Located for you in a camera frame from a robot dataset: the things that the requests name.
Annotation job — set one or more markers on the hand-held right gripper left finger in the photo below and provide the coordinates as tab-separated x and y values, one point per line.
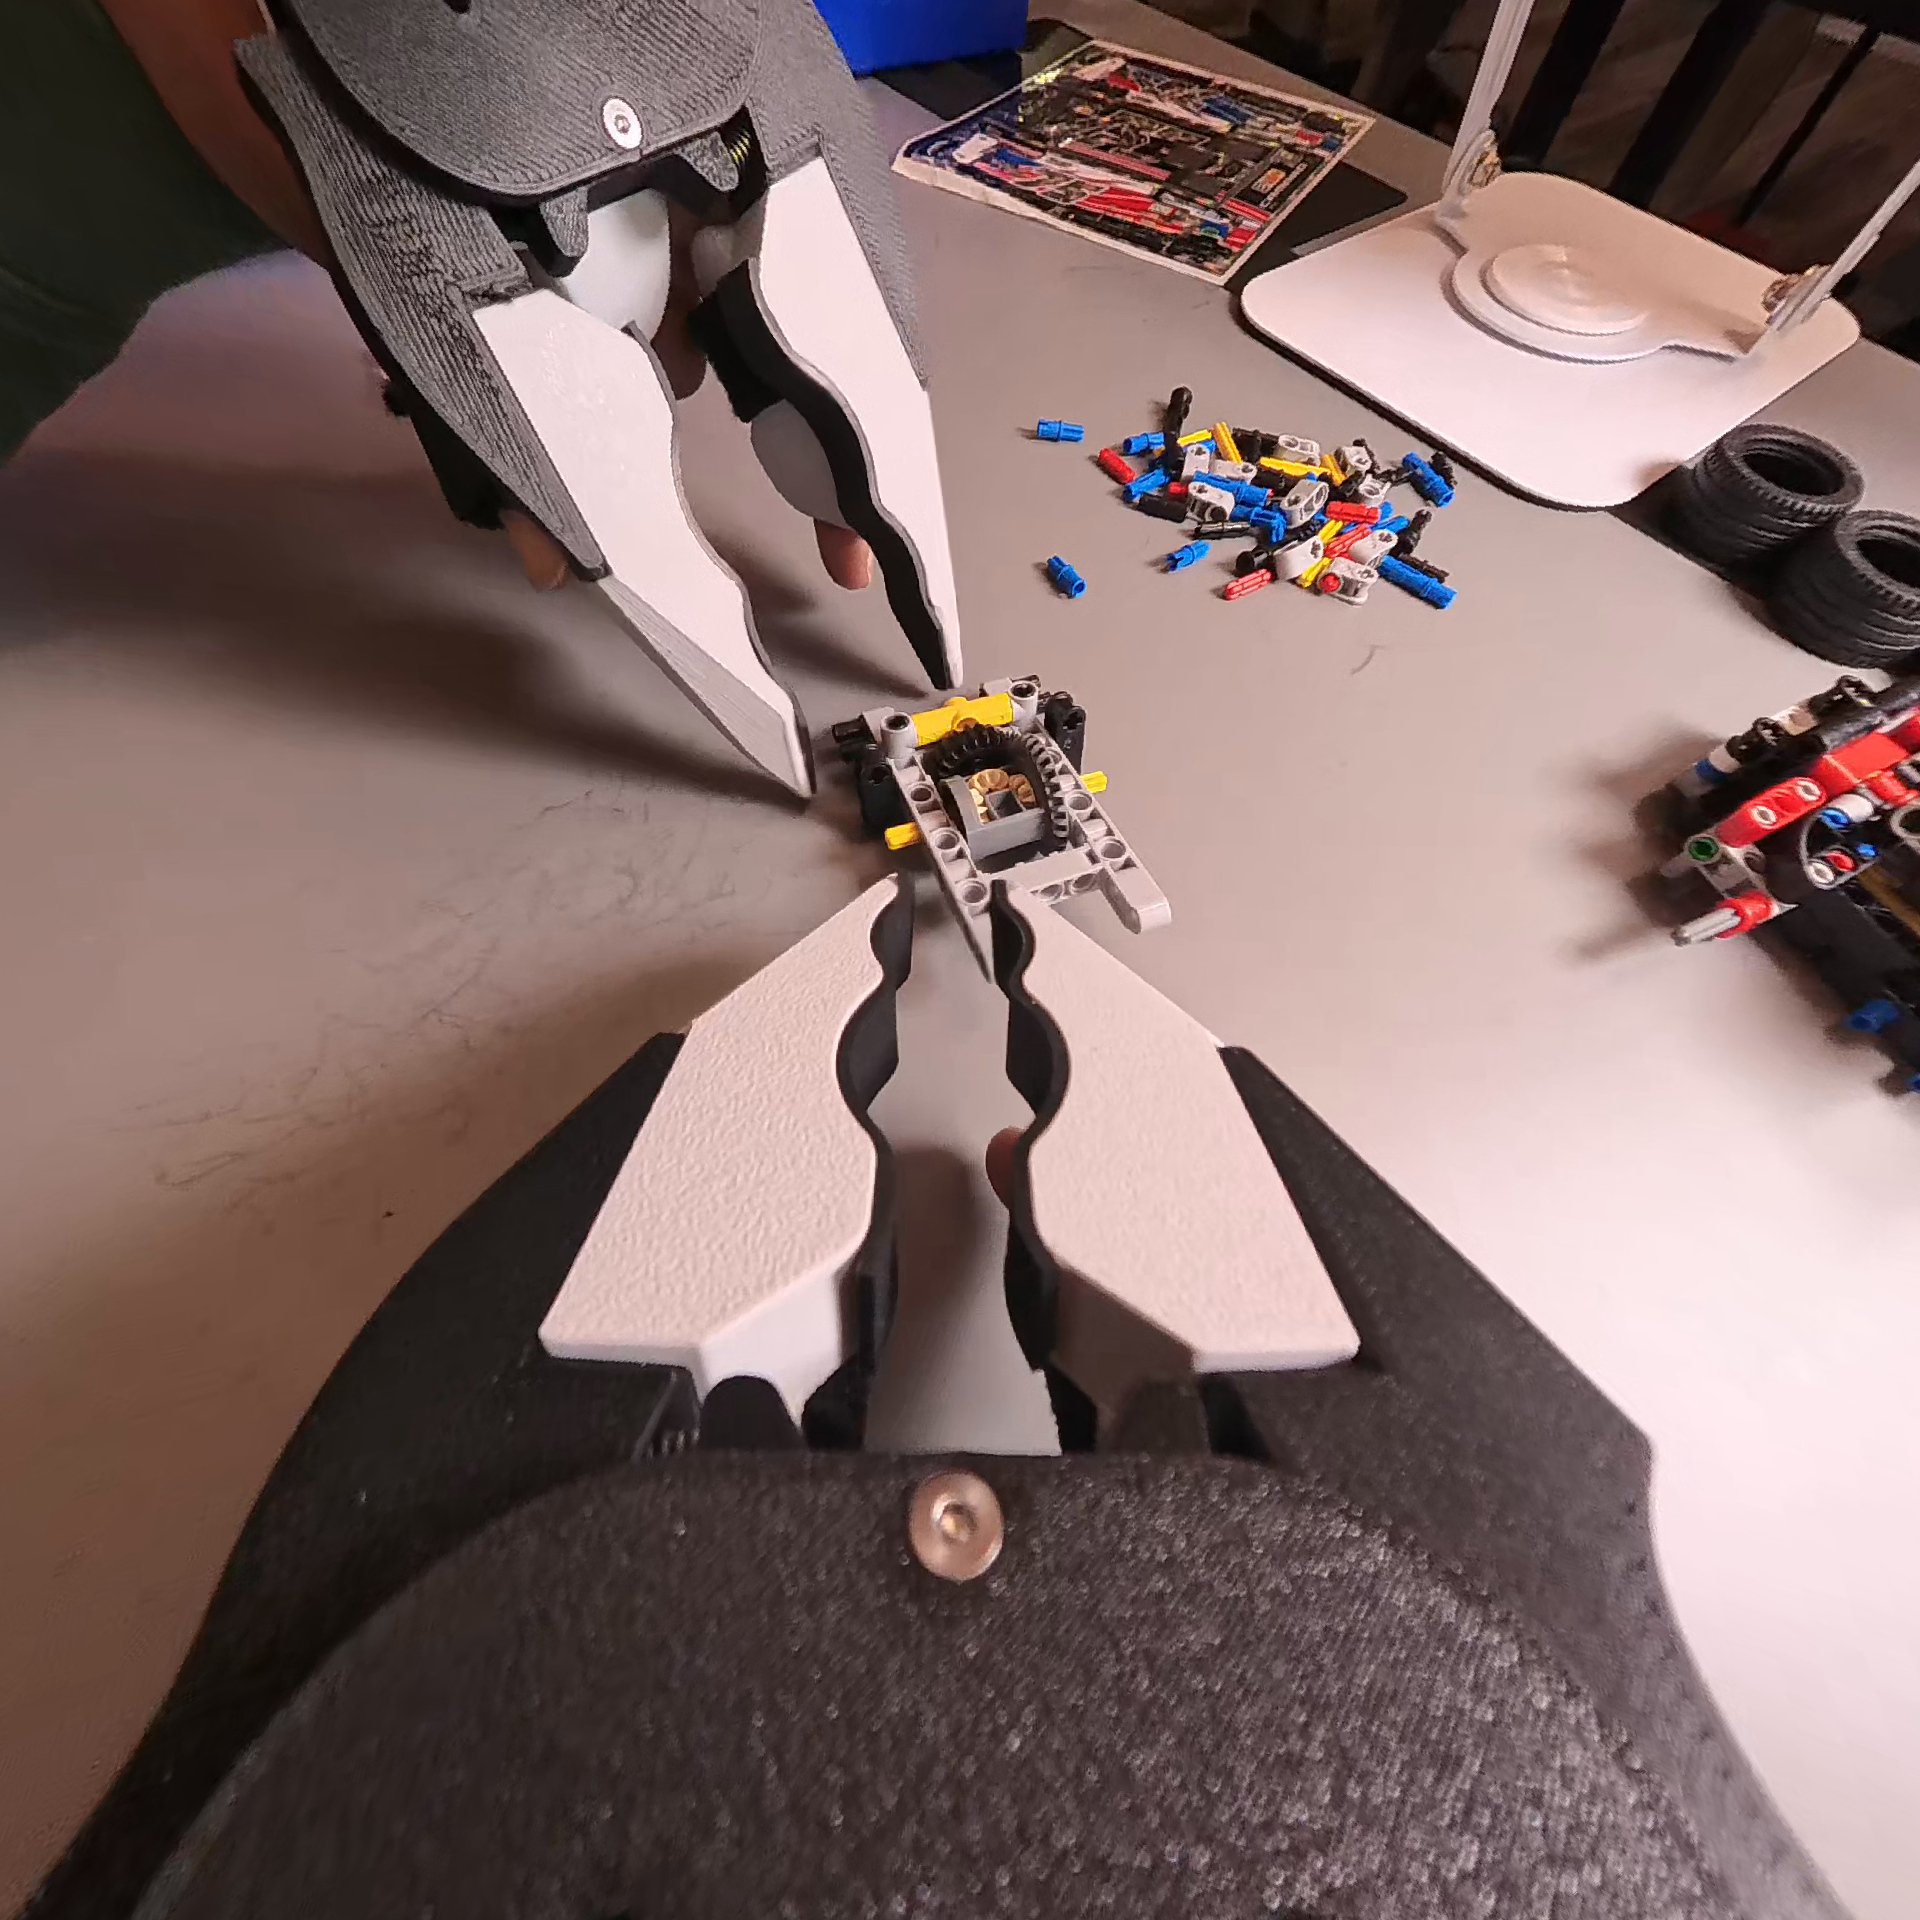
721	1184

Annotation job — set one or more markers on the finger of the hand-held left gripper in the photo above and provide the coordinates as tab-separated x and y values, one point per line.
615	451
855	345

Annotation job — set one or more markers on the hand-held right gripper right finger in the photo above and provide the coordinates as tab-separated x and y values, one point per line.
1184	1201

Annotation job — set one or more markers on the small grey lego gear assembly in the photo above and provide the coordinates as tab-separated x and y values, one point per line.
1020	833

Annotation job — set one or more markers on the lego sticker sheet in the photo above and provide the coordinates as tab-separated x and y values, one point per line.
1142	150

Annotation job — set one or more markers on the pile of small lego pieces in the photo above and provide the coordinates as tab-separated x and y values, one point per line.
1289	494

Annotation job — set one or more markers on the partly built lego car chassis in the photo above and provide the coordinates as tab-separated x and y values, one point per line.
1799	810

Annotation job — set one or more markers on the black rubber lego tire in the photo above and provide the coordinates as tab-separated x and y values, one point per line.
1769	487
1861	593

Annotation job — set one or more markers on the person's right hand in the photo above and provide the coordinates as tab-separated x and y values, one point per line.
1007	1167

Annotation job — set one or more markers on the person's left hand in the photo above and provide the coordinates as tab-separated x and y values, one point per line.
845	557

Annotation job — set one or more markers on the large blue plastic bin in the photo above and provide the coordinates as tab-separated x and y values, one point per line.
997	9

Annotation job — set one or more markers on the white book stand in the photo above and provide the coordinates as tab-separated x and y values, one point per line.
1349	315

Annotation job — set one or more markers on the black mat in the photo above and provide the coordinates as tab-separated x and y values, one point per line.
1349	201

